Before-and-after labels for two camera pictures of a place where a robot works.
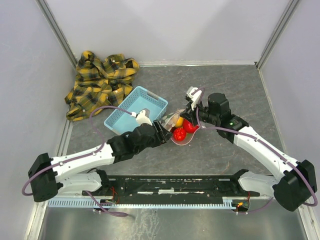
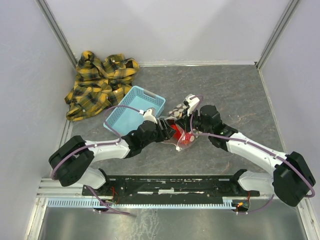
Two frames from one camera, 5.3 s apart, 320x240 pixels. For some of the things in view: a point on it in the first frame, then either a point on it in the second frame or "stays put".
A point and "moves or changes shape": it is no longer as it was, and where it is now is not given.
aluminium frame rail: (57, 31) stays put
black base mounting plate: (174, 187) stays put
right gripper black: (189, 114) -> (183, 121)
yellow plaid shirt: (99, 84) stays put
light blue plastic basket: (120, 121) stays put
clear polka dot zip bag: (180, 129) moves or changes shape
